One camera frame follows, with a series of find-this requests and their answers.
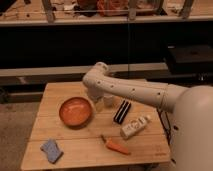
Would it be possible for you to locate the white plastic bottle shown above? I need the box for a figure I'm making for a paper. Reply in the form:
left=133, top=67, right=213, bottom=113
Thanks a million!
left=120, top=115, right=151, bottom=140

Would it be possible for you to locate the white plastic cup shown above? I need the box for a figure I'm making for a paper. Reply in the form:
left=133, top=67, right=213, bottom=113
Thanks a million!
left=103, top=94, right=115, bottom=107

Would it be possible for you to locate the black box on shelf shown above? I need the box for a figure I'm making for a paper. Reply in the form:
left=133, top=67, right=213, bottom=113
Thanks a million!
left=166, top=45, right=213, bottom=74

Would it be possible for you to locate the black striped rectangular block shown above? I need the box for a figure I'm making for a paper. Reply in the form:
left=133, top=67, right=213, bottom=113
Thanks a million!
left=113, top=100, right=131, bottom=124

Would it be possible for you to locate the orange ceramic bowl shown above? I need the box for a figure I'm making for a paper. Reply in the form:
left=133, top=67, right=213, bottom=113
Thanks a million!
left=59, top=97, right=93, bottom=127

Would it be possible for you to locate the orange toy carrot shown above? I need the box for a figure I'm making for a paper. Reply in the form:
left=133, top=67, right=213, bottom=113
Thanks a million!
left=101, top=135, right=130, bottom=155

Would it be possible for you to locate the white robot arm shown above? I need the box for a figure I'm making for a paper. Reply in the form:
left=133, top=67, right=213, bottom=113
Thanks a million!
left=82, top=62, right=213, bottom=171

